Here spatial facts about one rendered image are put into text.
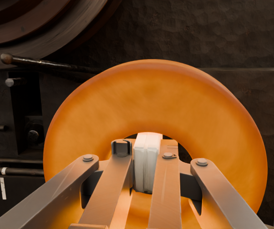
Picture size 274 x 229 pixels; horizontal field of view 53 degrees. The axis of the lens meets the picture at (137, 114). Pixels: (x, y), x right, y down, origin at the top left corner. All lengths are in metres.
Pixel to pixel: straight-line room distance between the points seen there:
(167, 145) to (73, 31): 0.28
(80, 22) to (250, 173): 0.31
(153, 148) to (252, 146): 0.06
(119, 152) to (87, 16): 0.28
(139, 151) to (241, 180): 0.07
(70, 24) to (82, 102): 0.25
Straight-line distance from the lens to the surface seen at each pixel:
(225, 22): 0.56
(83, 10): 0.42
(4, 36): 0.44
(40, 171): 0.49
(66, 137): 0.19
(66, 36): 0.42
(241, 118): 0.18
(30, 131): 0.60
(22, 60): 0.37
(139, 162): 0.16
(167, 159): 0.15
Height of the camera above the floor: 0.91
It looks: 14 degrees down
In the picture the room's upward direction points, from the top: 1 degrees counter-clockwise
